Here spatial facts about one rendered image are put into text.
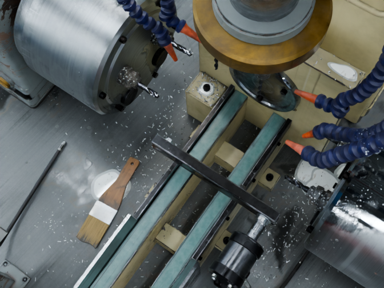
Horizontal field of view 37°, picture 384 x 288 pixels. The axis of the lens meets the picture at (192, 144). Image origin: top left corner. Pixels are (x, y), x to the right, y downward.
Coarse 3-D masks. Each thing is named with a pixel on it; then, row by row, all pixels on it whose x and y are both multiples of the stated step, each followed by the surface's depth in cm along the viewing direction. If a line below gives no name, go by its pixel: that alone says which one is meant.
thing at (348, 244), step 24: (336, 144) 95; (360, 168) 83; (312, 192) 91; (336, 192) 86; (360, 192) 82; (336, 216) 84; (360, 216) 82; (312, 240) 88; (336, 240) 85; (360, 240) 83; (336, 264) 90; (360, 264) 85
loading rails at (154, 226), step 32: (224, 96) 114; (224, 128) 112; (288, 128) 113; (224, 160) 118; (256, 160) 110; (160, 192) 108; (192, 192) 120; (128, 224) 105; (160, 224) 110; (224, 224) 109; (128, 256) 104; (192, 256) 104
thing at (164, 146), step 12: (156, 144) 100; (168, 144) 99; (168, 156) 101; (180, 156) 99; (192, 156) 99; (192, 168) 98; (204, 168) 98; (204, 180) 99; (216, 180) 97; (228, 180) 97; (228, 192) 96; (240, 192) 96; (240, 204) 98; (252, 204) 95; (264, 204) 95; (264, 216) 95; (276, 216) 94
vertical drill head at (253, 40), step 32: (224, 0) 71; (256, 0) 66; (288, 0) 67; (320, 0) 73; (224, 32) 72; (256, 32) 69; (288, 32) 70; (320, 32) 72; (224, 64) 73; (256, 64) 71; (288, 64) 71
